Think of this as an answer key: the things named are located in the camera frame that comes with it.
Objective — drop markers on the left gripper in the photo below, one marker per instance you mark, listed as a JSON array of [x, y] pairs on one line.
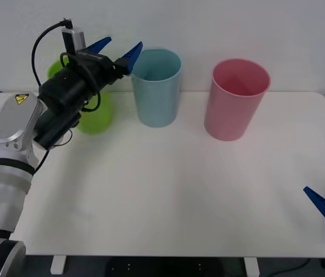
[[100, 69]]

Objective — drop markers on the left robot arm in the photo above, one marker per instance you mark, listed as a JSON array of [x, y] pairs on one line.
[[9, 121]]

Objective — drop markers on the pale blue plastic bin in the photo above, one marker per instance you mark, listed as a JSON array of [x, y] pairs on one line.
[[156, 101]]

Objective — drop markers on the green plastic bin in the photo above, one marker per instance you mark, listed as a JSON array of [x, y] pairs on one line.
[[100, 118]]

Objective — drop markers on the white table leg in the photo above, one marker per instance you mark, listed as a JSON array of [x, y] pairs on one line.
[[251, 265], [57, 265]]

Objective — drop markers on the pink plastic bin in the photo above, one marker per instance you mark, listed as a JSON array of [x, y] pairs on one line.
[[231, 115]]

